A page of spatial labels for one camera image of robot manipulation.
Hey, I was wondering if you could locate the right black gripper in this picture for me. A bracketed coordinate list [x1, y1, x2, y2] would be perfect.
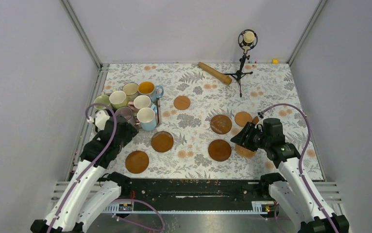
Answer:
[230, 121, 271, 152]

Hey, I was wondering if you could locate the woven rattan coaster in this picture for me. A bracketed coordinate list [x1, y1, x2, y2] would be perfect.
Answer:
[235, 144, 256, 159]

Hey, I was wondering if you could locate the light cork coaster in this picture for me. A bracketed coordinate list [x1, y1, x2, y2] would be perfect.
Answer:
[173, 96, 191, 110]
[235, 111, 253, 127]

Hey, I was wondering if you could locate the dark scuffed brown coaster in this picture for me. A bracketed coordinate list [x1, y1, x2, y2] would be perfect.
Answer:
[210, 115, 232, 134]

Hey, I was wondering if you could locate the glossy brown coaster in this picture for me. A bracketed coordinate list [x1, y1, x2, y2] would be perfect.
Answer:
[151, 131, 174, 153]

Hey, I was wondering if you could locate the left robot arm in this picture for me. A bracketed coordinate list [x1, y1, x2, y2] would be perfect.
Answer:
[30, 116, 138, 233]

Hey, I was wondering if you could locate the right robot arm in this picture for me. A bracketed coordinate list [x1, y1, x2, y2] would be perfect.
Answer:
[231, 118, 350, 233]

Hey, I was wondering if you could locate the wooden rolling pin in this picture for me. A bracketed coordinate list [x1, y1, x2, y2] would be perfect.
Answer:
[198, 62, 232, 85]

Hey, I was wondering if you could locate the microphone on black tripod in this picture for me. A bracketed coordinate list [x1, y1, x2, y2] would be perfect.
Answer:
[225, 29, 258, 97]

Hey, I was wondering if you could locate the light blue mug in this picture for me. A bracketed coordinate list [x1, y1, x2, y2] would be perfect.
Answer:
[137, 104, 157, 131]

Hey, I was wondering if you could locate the blue mug orange inside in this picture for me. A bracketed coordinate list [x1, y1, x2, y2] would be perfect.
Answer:
[138, 82, 164, 103]

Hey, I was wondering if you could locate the pink mug white inside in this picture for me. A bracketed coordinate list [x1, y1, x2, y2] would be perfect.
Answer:
[128, 95, 152, 113]

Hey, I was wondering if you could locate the mauve purple mug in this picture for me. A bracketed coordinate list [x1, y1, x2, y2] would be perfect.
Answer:
[115, 106, 136, 126]

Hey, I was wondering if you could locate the beige mug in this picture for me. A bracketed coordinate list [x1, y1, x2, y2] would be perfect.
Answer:
[122, 83, 139, 101]

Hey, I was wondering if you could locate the yellow-green mug white inside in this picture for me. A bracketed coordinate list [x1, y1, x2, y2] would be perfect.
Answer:
[109, 91, 129, 110]

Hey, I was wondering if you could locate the light green mug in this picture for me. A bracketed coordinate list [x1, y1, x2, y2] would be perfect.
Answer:
[94, 92, 112, 110]

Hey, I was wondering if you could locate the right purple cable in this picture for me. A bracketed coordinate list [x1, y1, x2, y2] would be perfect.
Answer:
[257, 103, 339, 233]

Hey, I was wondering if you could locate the purple cable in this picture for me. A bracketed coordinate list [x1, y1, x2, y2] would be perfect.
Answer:
[257, 103, 339, 233]
[46, 102, 118, 233]

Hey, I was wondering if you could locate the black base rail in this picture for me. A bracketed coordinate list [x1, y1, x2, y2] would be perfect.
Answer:
[100, 172, 276, 214]

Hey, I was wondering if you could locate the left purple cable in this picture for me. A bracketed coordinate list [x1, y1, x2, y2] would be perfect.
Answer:
[46, 102, 118, 233]

